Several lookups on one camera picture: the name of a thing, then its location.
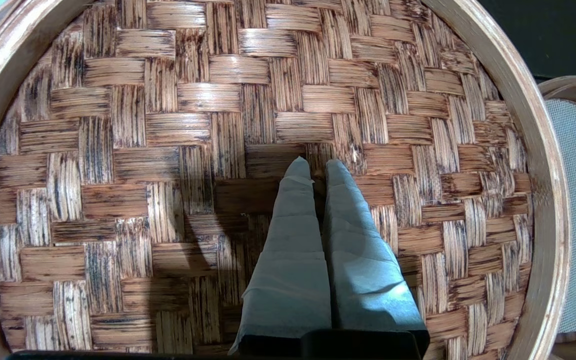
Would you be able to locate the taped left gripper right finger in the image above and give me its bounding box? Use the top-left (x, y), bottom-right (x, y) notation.
top-left (322, 159), bottom-right (431, 351)

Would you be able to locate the small woven bamboo lid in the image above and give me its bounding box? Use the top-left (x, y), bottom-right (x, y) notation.
top-left (0, 0), bottom-right (571, 360)

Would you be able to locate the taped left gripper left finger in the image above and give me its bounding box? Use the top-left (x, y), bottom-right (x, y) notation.
top-left (229, 156), bottom-right (333, 353)

